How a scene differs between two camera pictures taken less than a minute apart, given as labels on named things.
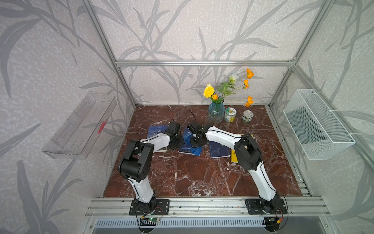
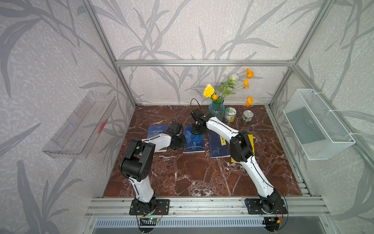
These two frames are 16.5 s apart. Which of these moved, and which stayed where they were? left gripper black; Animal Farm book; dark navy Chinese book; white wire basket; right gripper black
Moved: right gripper black
Stayed: Animal Farm book; left gripper black; white wire basket; dark navy Chinese book
